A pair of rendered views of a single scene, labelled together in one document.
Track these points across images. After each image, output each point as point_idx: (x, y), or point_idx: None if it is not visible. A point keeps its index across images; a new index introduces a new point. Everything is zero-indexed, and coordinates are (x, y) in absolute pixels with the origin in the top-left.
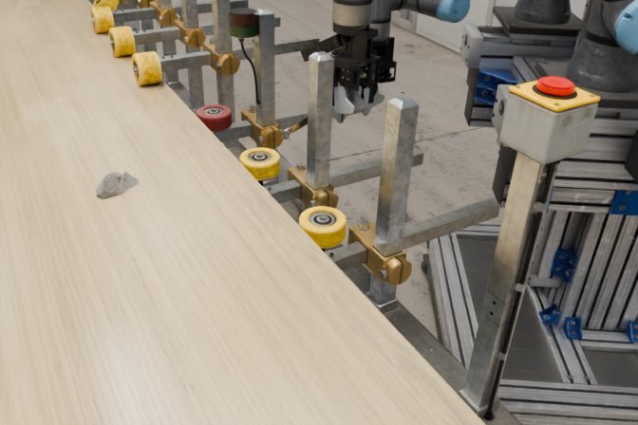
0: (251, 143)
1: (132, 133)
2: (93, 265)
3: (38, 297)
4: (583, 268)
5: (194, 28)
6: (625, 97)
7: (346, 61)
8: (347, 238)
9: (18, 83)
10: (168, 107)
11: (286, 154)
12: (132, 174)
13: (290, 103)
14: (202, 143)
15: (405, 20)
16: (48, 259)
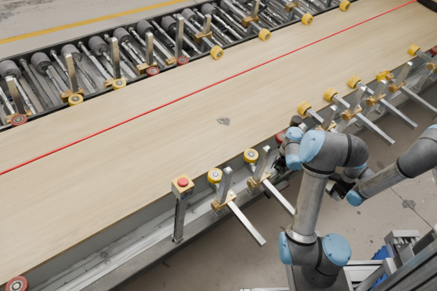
0: (435, 190)
1: (259, 117)
2: (186, 126)
3: (173, 119)
4: None
5: (348, 113)
6: (296, 271)
7: (276, 158)
8: (365, 253)
9: (285, 78)
10: (282, 122)
11: (435, 212)
12: (231, 123)
13: None
14: (257, 137)
15: None
16: (186, 117)
